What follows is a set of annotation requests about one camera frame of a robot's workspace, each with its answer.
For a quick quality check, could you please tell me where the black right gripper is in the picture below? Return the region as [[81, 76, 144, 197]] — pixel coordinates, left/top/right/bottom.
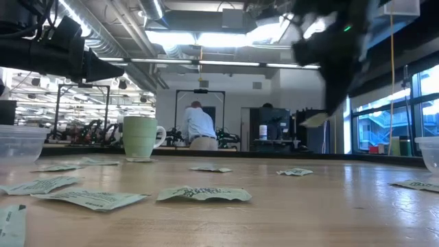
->
[[291, 13, 370, 116]]

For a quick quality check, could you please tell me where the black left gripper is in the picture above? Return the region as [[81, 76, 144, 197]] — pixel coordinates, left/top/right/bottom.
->
[[32, 15, 125, 82]]

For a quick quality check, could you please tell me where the pale green paper packet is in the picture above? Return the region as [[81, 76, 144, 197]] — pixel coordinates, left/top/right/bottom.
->
[[156, 185, 253, 203], [124, 156, 156, 163], [0, 204, 28, 247], [80, 157, 121, 167], [276, 167, 314, 177], [30, 187, 150, 212], [0, 175, 84, 197], [189, 166, 233, 174], [389, 179, 439, 193], [32, 164, 84, 173], [300, 112, 331, 129]]

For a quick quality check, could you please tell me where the clear plastic bin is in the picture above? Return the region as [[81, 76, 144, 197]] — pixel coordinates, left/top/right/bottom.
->
[[414, 136, 439, 174], [0, 124, 51, 165]]

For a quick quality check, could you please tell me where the green ceramic mug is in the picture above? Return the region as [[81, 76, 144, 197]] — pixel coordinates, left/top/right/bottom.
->
[[122, 115, 167, 158]]

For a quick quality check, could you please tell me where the black equipment cabinet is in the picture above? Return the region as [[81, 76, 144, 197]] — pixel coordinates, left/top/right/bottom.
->
[[249, 106, 292, 152]]

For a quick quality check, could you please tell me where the light green cup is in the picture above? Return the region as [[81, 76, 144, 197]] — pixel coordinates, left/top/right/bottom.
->
[[390, 136, 401, 157]]

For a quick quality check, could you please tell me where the dark green bottle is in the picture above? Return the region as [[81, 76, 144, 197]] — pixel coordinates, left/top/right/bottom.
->
[[399, 135, 413, 157]]

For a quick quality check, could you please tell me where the black monitor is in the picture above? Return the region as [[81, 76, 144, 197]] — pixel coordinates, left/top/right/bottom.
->
[[0, 99, 18, 126]]

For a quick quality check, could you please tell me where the person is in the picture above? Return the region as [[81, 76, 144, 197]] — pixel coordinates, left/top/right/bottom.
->
[[180, 100, 219, 152]]

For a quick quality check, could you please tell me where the long ceiling light bar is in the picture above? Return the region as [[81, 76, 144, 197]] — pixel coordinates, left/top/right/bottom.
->
[[98, 57, 322, 71]]

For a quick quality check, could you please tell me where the grey ceiling box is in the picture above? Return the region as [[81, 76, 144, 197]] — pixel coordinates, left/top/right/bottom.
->
[[222, 8, 246, 30]]

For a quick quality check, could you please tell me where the yellow hanging cable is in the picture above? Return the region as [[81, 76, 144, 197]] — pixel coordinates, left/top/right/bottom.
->
[[388, 13, 396, 156]]

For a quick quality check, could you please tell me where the black metal frame stand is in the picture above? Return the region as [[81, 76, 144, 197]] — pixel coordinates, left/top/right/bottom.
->
[[174, 89, 226, 139], [53, 83, 111, 139]]

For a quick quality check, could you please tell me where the black table edge rail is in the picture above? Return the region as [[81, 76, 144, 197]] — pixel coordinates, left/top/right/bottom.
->
[[40, 146, 427, 168]]

